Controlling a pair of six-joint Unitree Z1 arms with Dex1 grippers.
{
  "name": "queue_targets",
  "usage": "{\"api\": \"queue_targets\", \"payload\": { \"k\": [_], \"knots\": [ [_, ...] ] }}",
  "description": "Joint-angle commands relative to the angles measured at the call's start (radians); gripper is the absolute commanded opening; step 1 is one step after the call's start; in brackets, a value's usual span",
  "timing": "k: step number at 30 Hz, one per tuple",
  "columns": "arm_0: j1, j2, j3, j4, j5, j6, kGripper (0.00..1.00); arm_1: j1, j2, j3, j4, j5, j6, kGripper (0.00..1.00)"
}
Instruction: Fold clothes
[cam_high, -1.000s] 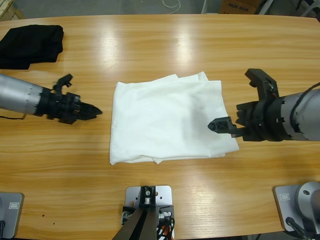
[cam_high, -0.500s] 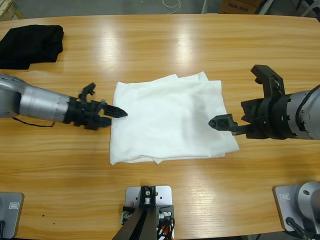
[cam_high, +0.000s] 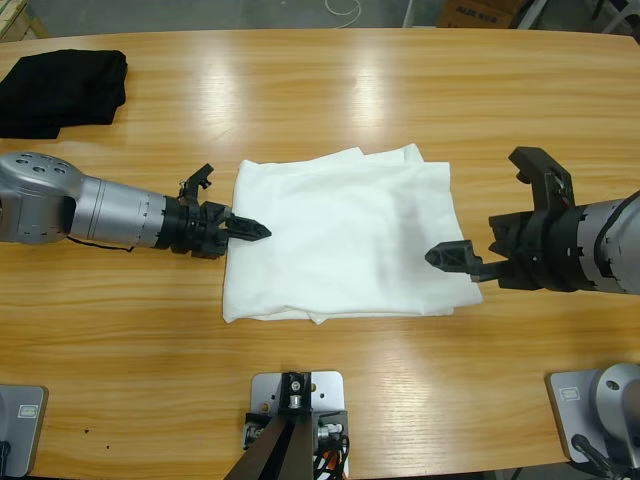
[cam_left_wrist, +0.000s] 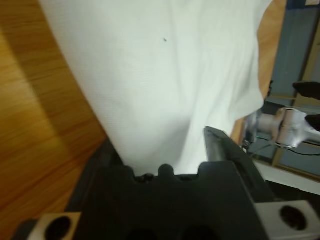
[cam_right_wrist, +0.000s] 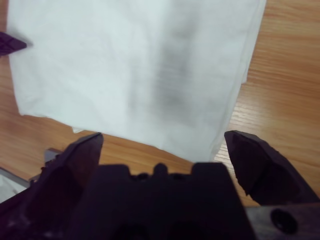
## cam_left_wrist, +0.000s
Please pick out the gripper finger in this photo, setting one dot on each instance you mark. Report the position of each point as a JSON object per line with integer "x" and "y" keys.
{"x": 315, "y": 122}
{"x": 308, "y": 88}
{"x": 240, "y": 162}
{"x": 97, "y": 170}

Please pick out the white Unitree t-shirt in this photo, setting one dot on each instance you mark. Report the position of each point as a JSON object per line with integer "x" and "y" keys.
{"x": 150, "y": 75}

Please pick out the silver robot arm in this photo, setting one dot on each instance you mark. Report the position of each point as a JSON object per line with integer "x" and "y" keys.
{"x": 287, "y": 127}

